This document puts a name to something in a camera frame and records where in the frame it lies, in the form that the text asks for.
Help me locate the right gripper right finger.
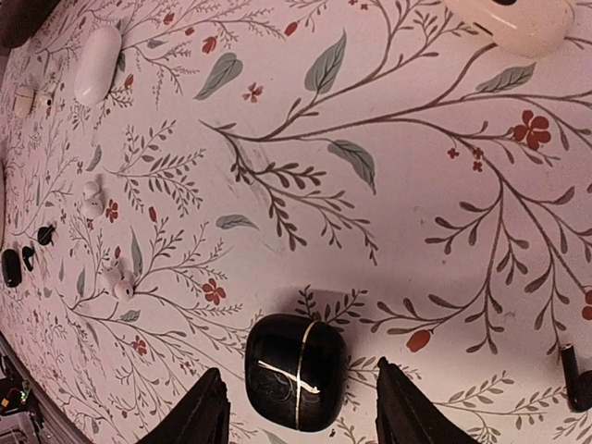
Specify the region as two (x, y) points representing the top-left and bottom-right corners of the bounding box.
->
(376, 357), (477, 444)

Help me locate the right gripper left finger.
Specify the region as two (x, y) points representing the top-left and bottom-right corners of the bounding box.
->
(138, 368), (230, 444)

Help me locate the white earbud charging case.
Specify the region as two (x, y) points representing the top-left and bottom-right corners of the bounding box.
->
(445, 0), (575, 59)

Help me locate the black earbud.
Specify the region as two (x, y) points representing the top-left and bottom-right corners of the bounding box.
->
(561, 343), (592, 413)
(37, 225), (56, 246)
(21, 246), (35, 272)

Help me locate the floral patterned table mat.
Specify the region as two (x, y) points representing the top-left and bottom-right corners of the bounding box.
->
(1, 1), (591, 443)

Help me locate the white earbud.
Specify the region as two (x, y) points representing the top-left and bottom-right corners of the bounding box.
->
(100, 259), (135, 302)
(81, 180), (105, 220)

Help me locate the white oval earbud case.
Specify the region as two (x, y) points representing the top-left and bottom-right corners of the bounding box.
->
(74, 25), (122, 107)

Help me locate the black earbud case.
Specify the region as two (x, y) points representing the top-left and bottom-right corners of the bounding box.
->
(244, 314), (348, 433)
(1, 249), (22, 288)

